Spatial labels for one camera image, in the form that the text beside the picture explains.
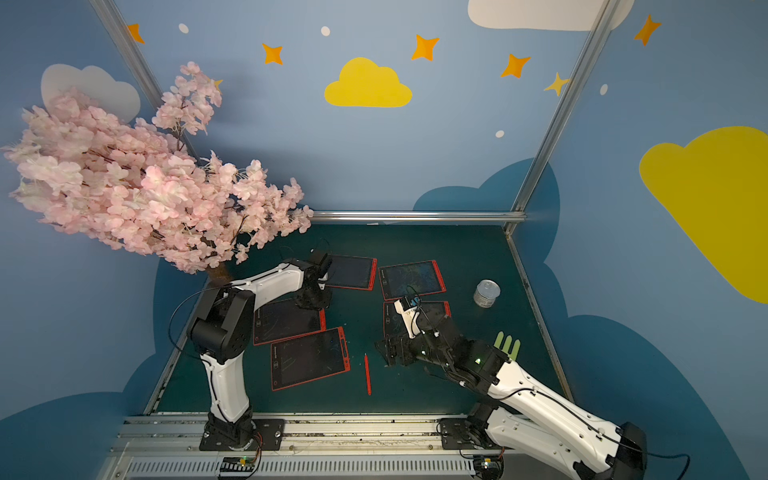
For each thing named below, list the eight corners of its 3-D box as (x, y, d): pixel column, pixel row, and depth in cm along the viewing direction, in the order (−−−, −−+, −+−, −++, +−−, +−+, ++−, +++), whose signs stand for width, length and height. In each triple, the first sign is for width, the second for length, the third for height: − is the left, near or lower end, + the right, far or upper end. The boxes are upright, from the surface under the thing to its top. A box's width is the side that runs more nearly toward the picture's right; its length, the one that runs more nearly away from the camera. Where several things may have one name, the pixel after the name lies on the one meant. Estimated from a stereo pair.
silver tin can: (475, 308, 99) (479, 301, 96) (471, 286, 105) (474, 279, 101) (499, 308, 99) (504, 301, 96) (493, 287, 105) (497, 279, 101)
